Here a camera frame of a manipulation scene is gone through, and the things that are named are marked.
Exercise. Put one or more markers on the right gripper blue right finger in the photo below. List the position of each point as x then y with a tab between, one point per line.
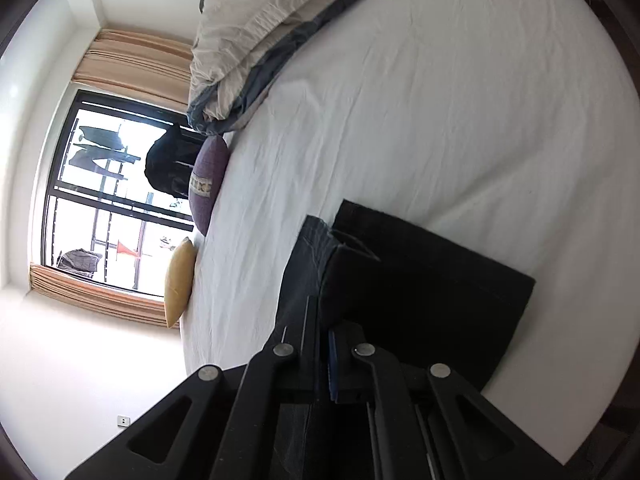
403	412

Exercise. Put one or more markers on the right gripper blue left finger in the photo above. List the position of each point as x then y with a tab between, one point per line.
217	424

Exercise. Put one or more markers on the black pants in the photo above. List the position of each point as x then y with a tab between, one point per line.
382	280

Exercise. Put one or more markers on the yellow pillow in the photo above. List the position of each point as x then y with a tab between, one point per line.
179	281

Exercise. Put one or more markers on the left beige curtain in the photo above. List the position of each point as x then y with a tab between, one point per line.
72	290

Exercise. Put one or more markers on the beige curtain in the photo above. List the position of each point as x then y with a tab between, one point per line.
143	67
72	290

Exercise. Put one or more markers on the orange triangular flag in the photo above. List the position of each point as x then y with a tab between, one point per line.
122	249

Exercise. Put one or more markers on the hanging grey garment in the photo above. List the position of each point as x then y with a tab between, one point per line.
79	262

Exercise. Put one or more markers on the black framed balcony door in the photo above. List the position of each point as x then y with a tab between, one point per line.
94	212

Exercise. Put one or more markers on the purple patterned pillow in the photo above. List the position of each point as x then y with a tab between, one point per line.
206	180

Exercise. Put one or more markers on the hanging dark clothes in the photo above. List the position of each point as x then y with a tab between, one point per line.
97	147

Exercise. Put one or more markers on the white sheeted bed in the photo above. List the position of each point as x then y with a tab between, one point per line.
508	126

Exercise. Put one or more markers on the right beige curtain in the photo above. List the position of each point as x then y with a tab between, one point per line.
143	67

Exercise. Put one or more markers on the beige grey folded duvet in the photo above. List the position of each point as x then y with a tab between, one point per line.
240	47

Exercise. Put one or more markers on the far white wall socket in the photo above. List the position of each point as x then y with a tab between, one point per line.
123	421

